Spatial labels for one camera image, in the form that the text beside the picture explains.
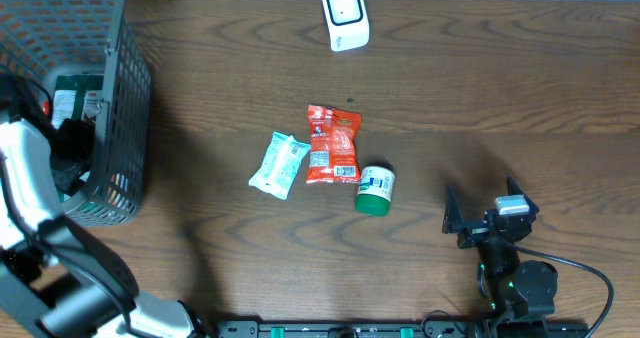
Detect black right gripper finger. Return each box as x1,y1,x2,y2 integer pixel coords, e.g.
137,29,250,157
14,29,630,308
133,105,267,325
442,187,463,234
506,176,539,214

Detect green capped white jar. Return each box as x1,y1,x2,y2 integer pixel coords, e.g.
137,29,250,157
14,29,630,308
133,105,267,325
355,166,395,216

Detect red snack bag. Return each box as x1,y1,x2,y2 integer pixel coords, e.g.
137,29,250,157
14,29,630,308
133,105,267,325
43,101,52,119
306,105,362,184

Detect light blue tissue pack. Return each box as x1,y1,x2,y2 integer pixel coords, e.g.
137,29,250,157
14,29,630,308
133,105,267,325
248,131,311,200

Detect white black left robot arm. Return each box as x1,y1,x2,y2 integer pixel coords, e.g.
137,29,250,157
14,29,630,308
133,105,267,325
1,73,218,337

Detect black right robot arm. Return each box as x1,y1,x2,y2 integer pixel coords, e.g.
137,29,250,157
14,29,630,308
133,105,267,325
442,177,558,337

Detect white barcode scanner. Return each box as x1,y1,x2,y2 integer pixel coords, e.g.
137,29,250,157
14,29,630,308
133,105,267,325
322,0,370,52

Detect green white flat package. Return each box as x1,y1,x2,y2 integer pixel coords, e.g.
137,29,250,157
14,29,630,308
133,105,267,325
52,74,103,129

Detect grey plastic mesh basket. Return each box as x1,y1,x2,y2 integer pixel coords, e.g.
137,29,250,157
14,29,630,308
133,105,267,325
1,0,151,226

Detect right black cable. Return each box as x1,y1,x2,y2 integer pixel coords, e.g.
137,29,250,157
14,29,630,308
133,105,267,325
502,235,615,338

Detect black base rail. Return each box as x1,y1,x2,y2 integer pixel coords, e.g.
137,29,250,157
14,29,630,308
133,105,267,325
215,319,590,338

